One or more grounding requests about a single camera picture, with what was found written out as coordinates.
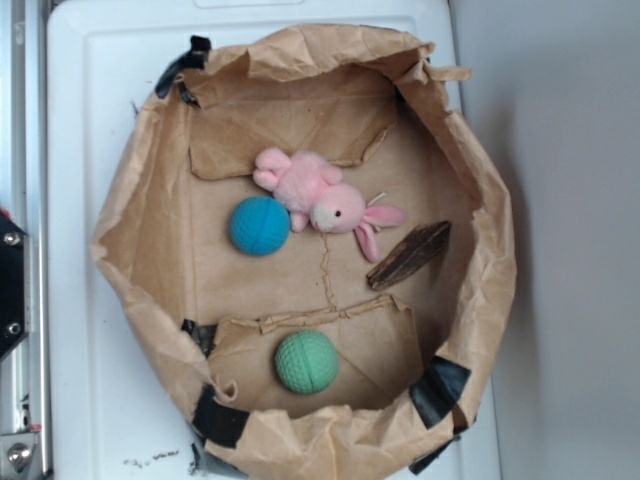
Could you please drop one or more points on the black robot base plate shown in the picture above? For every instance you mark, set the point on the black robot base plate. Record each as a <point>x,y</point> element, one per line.
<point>14,285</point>

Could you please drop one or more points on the pink plush bunny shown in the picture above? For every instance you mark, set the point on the pink plush bunny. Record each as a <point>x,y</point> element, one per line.
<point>315,194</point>

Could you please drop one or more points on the green dimpled foam ball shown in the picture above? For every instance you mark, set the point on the green dimpled foam ball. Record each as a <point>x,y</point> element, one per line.
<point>306,362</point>

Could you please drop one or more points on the white plastic tray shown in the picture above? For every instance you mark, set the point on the white plastic tray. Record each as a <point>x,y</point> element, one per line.
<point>111,417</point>

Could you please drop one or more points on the dark brown wood piece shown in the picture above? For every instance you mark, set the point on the dark brown wood piece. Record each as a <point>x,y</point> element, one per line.
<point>421,245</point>

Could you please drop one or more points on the aluminium frame rail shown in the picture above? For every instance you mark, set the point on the aluminium frame rail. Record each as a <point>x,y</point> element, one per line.
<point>26,445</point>

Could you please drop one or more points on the blue dimpled foam ball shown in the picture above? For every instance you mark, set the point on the blue dimpled foam ball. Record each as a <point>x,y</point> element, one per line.
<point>259,226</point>

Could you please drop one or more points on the brown paper-lined bin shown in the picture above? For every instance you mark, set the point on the brown paper-lined bin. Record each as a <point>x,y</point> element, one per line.
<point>414,358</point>

